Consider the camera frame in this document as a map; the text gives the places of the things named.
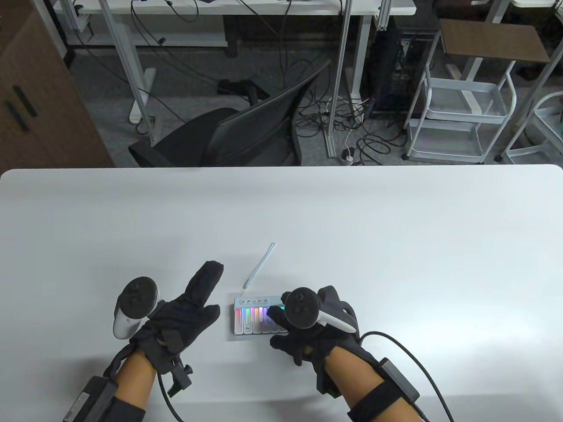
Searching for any person's left hand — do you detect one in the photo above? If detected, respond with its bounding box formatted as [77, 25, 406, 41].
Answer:
[130, 261, 224, 375]

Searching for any person's right hand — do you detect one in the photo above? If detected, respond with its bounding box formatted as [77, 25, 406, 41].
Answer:
[267, 286, 381, 366]

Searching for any white toy piano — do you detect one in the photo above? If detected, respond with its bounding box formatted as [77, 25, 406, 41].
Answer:
[232, 294, 289, 338]

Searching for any grey forearm sensor box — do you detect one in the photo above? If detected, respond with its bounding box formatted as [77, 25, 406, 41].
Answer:
[62, 377, 118, 422]

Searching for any person's right forearm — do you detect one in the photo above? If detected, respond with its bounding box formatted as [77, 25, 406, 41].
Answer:
[325, 347, 429, 422]

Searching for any black forearm sensor box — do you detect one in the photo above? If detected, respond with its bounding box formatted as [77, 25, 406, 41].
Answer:
[377, 357, 420, 403]

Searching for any person's left forearm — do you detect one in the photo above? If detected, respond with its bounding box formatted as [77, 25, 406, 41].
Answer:
[104, 353, 157, 422]

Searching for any white and black controller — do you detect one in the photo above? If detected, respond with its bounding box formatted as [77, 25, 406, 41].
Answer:
[113, 277, 158, 339]
[284, 287, 356, 332]

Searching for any black arm sleeve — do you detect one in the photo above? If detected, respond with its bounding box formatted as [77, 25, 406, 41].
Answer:
[105, 397, 147, 422]

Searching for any black office chair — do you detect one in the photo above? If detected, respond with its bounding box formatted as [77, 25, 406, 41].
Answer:
[128, 58, 333, 167]

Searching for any brown wooden cabinet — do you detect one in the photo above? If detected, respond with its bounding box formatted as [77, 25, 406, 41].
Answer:
[0, 11, 114, 170]

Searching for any black computer tower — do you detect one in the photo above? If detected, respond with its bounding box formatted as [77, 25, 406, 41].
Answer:
[367, 15, 440, 117]

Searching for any white metal utility cart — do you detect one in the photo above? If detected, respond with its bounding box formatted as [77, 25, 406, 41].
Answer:
[501, 90, 563, 165]
[402, 31, 517, 164]

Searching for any white background desk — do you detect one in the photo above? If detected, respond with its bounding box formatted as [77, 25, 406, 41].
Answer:
[55, 0, 417, 124]

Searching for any brown top side table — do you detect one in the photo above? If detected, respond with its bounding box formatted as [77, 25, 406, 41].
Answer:
[439, 18, 551, 88]

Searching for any long black cable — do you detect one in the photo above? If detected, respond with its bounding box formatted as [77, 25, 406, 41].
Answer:
[361, 332, 456, 422]

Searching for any black braided cable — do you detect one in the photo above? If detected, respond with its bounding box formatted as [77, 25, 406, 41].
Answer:
[104, 346, 135, 380]

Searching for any smooth black cable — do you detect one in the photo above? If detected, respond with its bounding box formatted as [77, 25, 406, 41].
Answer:
[157, 375, 185, 422]

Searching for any tangle of black floor cables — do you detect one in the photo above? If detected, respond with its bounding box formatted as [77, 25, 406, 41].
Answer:
[295, 86, 409, 165]

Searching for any aluminium frame post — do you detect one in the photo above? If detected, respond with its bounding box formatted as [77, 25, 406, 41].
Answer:
[98, 0, 161, 147]
[374, 0, 393, 31]
[326, 0, 354, 158]

